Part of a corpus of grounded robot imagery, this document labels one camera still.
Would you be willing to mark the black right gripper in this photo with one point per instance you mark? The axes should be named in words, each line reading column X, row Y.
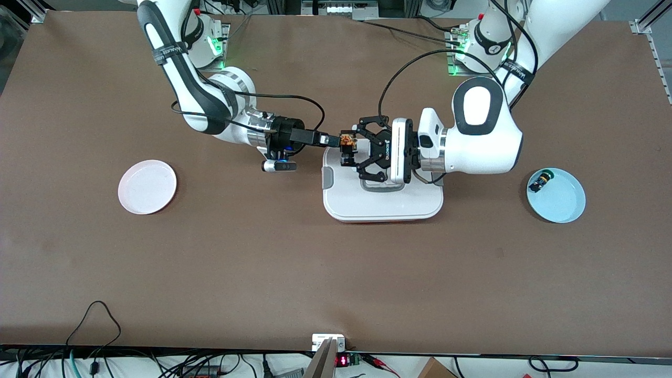
column 284, row 135

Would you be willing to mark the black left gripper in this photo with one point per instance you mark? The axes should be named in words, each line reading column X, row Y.
column 382, row 153

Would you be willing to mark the orange push-button switch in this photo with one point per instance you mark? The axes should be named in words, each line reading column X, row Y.
column 348, row 140

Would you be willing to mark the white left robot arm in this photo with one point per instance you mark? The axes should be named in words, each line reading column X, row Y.
column 483, row 142

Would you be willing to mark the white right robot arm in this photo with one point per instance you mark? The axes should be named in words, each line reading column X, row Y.
column 231, row 84

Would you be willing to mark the white lunch box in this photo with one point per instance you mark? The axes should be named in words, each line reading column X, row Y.
column 409, row 205

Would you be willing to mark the white lit device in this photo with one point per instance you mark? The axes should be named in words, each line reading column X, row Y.
column 341, row 9

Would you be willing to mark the pink round plate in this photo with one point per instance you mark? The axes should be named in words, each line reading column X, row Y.
column 147, row 194

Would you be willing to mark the light blue round plate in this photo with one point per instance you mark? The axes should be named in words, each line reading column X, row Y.
column 562, row 202

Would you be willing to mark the small white electronics box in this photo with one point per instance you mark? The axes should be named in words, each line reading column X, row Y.
column 316, row 340

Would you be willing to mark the red clip lead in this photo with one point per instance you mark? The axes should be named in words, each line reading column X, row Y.
column 375, row 359

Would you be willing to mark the red digit display module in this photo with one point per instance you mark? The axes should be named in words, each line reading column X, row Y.
column 342, row 360

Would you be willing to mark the aluminium bar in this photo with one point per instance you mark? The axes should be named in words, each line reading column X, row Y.
column 321, row 365

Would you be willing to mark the brown cardboard box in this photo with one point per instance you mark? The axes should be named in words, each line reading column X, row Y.
column 436, row 370

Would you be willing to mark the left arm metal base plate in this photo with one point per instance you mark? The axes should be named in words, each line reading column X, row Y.
column 452, row 71

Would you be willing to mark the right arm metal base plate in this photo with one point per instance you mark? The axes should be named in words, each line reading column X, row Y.
column 223, row 63

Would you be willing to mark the green push-button switch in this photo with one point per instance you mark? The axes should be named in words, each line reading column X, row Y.
column 541, row 182

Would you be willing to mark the perforated metal rail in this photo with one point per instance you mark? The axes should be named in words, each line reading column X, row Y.
column 662, row 73

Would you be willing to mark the aluminium frame profile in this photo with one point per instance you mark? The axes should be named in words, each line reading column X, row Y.
column 651, row 16

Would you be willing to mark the aluminium corner bracket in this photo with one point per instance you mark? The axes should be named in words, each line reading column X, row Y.
column 35, row 11

